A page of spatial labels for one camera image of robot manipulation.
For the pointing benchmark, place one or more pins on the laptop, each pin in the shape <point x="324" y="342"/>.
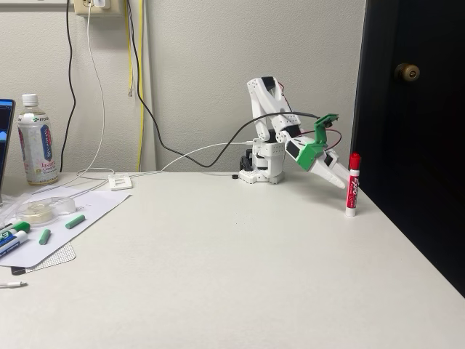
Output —
<point x="5" y="145"/>

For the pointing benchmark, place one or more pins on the dark door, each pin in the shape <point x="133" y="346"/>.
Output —
<point x="417" y="163"/>

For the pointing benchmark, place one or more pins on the jasmine tea bottle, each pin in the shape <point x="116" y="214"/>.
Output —
<point x="36" y="145"/>

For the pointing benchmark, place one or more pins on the white mesh mat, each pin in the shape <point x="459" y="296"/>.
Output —
<point x="61" y="256"/>

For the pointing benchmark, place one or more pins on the clear tape dispenser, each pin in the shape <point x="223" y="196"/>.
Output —
<point x="40" y="211"/>

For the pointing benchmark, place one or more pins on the white paper sheet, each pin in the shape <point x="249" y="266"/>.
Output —
<point x="98" y="207"/>

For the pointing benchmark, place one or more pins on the blue Expo marker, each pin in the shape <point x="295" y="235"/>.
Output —
<point x="12" y="243"/>

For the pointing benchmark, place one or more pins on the red Expo marker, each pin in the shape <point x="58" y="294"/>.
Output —
<point x="353" y="189"/>

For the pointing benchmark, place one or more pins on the white rectangular plate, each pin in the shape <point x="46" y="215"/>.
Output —
<point x="120" y="182"/>

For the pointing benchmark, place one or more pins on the green cylinder piece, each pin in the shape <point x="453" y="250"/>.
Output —
<point x="44" y="236"/>
<point x="75" y="221"/>

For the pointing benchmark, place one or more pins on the beige wall outlet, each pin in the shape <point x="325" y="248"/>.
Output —
<point x="81" y="9"/>

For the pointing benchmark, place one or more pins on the brass door knob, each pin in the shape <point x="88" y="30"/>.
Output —
<point x="407" y="72"/>

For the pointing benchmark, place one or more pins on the white charger plug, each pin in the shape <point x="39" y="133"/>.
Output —
<point x="101" y="3"/>

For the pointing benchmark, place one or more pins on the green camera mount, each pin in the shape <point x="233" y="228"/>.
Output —
<point x="309" y="156"/>

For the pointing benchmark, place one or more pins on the black card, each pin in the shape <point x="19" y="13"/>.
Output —
<point x="18" y="270"/>

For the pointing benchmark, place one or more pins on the green Expo marker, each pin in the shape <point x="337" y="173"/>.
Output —
<point x="16" y="227"/>

